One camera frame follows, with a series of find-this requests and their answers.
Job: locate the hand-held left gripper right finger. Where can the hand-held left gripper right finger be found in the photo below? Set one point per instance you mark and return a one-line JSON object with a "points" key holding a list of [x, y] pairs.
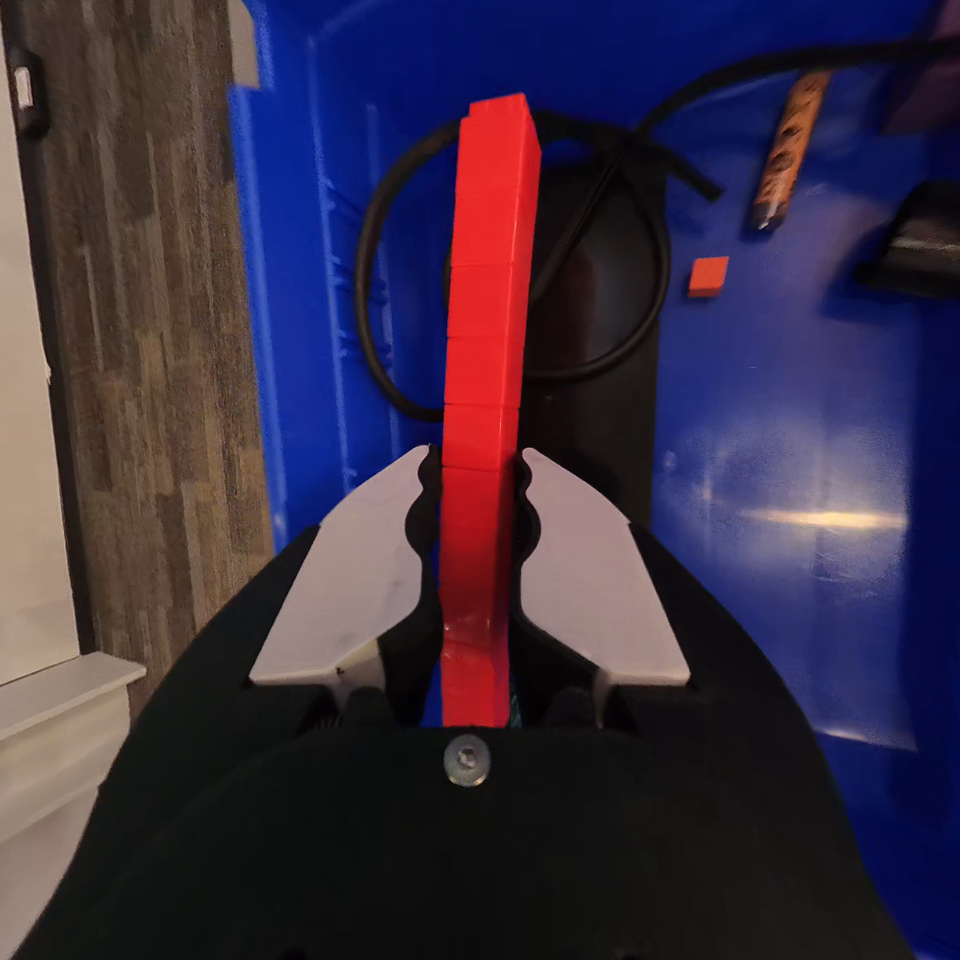
{"points": [[600, 592]]}

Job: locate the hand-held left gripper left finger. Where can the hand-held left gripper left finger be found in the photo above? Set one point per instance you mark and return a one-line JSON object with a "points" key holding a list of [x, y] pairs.
{"points": [[352, 585]]}

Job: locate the blue plastic bin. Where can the blue plastic bin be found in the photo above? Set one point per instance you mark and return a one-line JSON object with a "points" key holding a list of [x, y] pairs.
{"points": [[750, 390]]}

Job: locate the long red block bar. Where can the long red block bar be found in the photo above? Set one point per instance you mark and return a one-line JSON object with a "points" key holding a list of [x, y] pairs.
{"points": [[487, 300]]}

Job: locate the black flat pad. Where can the black flat pad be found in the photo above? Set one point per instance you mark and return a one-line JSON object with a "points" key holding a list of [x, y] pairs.
{"points": [[600, 420]]}

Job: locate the small red cube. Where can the small red cube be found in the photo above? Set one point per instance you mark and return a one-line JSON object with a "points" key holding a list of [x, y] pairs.
{"points": [[709, 276]]}

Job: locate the brown patterned stick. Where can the brown patterned stick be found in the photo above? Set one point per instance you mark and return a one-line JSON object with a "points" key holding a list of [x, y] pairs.
{"points": [[791, 150]]}

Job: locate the small black wall fixture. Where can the small black wall fixture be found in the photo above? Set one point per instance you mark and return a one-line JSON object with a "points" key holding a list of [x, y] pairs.
{"points": [[28, 94]]}

